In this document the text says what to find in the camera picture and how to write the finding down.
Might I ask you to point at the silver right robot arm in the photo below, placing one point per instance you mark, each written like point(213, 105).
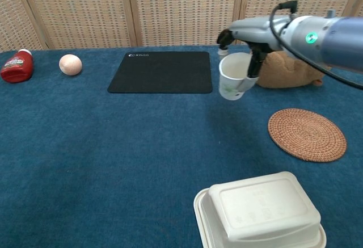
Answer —
point(334, 41)

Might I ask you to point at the red ketchup bottle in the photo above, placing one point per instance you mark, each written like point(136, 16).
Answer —
point(16, 67)

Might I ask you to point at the blue table cloth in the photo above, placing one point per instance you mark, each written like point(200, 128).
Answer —
point(127, 151)

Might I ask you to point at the white takeout food box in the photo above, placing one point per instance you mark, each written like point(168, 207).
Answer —
point(261, 211)

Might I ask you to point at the black mouse pad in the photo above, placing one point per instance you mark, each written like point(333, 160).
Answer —
point(161, 73)

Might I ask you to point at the brown woven round coaster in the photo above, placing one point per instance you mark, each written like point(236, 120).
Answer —
point(307, 135)

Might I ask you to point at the white paper cup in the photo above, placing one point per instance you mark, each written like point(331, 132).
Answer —
point(231, 75)

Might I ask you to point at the brown capybara plush toy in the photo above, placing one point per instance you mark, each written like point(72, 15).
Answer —
point(283, 73)

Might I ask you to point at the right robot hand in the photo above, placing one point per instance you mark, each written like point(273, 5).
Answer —
point(255, 32)

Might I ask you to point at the pale pink ball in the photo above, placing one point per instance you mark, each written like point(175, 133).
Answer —
point(70, 65)

